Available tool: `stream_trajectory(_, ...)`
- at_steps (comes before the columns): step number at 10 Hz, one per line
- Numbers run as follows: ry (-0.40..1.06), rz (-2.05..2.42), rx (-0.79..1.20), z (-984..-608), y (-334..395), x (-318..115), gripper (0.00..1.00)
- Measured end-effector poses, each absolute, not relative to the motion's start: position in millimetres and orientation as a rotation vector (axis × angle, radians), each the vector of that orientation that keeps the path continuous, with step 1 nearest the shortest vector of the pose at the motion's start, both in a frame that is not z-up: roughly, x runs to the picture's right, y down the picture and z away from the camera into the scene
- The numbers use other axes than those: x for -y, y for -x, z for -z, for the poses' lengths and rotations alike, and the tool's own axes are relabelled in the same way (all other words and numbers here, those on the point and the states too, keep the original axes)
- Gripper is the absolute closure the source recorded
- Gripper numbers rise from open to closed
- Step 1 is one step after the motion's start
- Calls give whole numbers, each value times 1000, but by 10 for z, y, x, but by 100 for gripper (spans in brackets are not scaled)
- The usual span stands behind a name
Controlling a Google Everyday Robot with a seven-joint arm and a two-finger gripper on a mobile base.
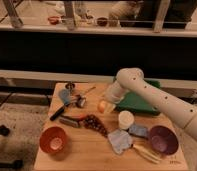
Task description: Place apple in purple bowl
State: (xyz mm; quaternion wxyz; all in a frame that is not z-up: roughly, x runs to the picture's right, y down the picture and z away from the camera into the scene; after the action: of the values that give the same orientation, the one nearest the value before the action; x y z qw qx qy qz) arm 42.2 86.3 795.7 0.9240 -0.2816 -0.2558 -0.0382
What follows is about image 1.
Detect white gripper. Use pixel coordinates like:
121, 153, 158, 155
104, 81, 125, 114

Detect red yellow apple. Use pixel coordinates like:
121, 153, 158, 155
97, 101, 107, 113

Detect purple bowl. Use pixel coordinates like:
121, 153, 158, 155
148, 125, 179, 155

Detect orange bowl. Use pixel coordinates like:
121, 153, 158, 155
39, 126, 68, 154

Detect dark red bowl in background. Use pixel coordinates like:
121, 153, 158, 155
96, 17, 108, 27

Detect white cup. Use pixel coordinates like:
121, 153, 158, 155
118, 111, 134, 130

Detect bunch of dark grapes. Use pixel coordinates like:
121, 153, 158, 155
83, 115, 108, 137

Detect green plastic tray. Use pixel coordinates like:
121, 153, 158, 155
112, 78, 162, 117

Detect small blue sponge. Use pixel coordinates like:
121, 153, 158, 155
128, 124, 148, 138

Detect light blue cloth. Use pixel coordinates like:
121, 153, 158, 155
108, 129, 133, 155

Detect black bar on floor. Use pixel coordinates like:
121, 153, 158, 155
0, 160, 23, 169

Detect metal strainer with wooden handle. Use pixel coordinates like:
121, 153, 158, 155
76, 86, 95, 108

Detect red handled tool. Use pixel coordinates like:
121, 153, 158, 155
59, 115, 85, 128

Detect black handled spatula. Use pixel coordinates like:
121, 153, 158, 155
50, 89, 70, 121

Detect black handle on floor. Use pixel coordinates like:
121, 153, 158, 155
0, 125, 10, 136

